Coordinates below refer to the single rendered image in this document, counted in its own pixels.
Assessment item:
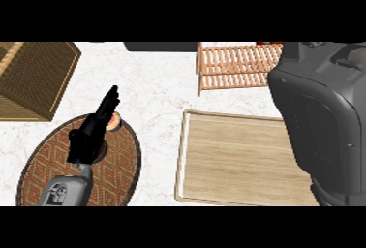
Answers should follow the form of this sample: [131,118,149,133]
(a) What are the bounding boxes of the round brown woven placemat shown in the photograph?
[16,112,143,207]

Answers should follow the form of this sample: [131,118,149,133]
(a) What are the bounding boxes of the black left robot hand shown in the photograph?
[66,84,121,165]

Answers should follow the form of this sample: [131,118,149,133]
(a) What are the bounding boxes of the wooden slatted tiered shelf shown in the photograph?
[196,42,286,97]

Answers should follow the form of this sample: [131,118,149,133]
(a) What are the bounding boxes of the dark grey appliance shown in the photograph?
[122,41,200,52]

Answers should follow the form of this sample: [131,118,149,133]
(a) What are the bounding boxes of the pale wooden tray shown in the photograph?
[172,108,320,207]

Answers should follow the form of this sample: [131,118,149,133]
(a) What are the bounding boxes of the red tomato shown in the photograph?
[253,41,284,47]

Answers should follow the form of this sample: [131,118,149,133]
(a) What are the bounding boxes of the red can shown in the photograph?
[104,110,124,132]

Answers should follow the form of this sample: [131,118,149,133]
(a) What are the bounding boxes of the brown wicker basket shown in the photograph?
[0,41,82,123]

